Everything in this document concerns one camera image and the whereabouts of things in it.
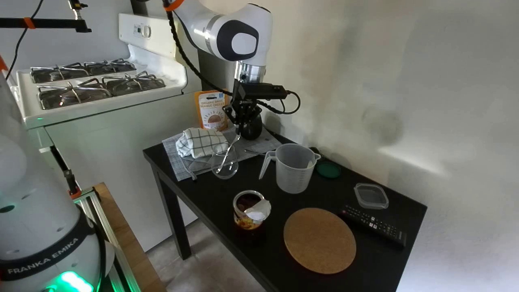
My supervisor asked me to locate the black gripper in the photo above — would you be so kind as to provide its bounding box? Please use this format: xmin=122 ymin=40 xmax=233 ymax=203
xmin=222 ymin=96 xmax=266 ymax=142

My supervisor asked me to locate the clear glass cup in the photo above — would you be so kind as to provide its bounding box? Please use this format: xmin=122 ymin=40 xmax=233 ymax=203
xmin=211 ymin=152 xmax=240 ymax=182

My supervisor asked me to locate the translucent plastic measuring jar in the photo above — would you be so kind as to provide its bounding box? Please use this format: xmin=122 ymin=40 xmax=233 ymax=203
xmin=256 ymin=142 xmax=323 ymax=197

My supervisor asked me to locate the orange food cup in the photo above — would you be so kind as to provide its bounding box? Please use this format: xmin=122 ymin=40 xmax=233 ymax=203
xmin=232 ymin=189 xmax=274 ymax=234

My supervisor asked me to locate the orange snack bag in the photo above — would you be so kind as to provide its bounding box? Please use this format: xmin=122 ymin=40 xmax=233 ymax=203
xmin=193 ymin=88 xmax=232 ymax=134

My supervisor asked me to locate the checkered white cloth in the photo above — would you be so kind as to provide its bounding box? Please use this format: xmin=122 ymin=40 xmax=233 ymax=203
xmin=173 ymin=127 xmax=230 ymax=161

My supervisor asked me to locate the grey woven placemat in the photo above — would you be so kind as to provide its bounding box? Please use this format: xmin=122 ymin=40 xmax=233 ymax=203
xmin=160 ymin=126 xmax=285 ymax=184

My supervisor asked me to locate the green round lid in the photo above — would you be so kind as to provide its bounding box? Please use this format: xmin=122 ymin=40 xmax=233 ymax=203
xmin=315 ymin=161 xmax=342 ymax=182

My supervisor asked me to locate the black table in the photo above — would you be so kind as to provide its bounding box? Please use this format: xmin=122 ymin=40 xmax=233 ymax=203
xmin=141 ymin=129 xmax=428 ymax=292

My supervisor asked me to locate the white gas stove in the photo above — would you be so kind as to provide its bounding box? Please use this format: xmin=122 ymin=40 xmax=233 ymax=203
xmin=13 ymin=12 xmax=204 ymax=254

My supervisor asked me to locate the round cork mat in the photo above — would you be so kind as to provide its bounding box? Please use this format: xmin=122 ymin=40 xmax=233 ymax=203
xmin=282 ymin=207 xmax=358 ymax=276

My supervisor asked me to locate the black stove burner grate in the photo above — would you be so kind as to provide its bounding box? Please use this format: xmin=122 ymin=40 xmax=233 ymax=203
xmin=29 ymin=57 xmax=138 ymax=85
xmin=37 ymin=70 xmax=167 ymax=111

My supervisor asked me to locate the wooden board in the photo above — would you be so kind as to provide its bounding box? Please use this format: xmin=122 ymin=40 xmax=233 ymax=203
xmin=92 ymin=182 xmax=167 ymax=292

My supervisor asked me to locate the black remote control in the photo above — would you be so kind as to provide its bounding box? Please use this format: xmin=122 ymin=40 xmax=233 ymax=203
xmin=339 ymin=203 xmax=410 ymax=250

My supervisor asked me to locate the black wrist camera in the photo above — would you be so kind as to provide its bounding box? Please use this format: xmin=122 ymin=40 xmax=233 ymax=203
xmin=232 ymin=80 xmax=289 ymax=103

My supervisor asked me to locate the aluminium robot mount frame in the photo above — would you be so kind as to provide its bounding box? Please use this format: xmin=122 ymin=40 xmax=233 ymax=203
xmin=70 ymin=189 xmax=143 ymax=292

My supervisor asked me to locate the black camera boom stand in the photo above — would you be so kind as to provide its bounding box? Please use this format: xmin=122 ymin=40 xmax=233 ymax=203
xmin=0 ymin=0 xmax=94 ymax=35

